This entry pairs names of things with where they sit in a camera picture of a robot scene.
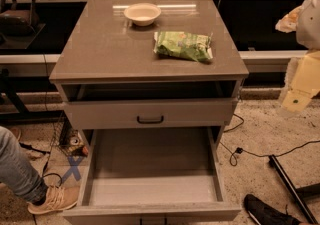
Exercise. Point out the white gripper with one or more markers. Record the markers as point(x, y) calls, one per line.
point(310, 24)

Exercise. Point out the green jalapeno chip bag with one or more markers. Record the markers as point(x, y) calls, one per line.
point(183, 45)

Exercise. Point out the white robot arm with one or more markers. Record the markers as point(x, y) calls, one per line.
point(305, 21)

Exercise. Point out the grey top drawer front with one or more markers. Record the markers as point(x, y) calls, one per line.
point(122, 114)

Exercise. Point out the grey drawer cabinet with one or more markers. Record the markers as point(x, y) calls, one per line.
point(108, 58)

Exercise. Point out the open grey middle drawer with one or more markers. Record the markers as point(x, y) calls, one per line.
point(152, 176)

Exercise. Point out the black metal stand leg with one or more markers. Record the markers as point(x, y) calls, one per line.
point(300, 195)

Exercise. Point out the black shoe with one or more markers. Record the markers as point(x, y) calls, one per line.
point(263, 214)

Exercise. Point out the white paper bowl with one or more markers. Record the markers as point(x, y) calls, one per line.
point(142, 14)

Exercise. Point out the tan sneaker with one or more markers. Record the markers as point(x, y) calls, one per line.
point(57, 199)

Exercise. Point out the blue jeans leg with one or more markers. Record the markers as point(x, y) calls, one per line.
point(17, 173)

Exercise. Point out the black chair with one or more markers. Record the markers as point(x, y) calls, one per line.
point(18, 28)

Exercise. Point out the black drawer handle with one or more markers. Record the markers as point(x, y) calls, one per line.
point(157, 120)

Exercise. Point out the wire basket with cans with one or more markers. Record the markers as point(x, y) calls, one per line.
point(67, 139)

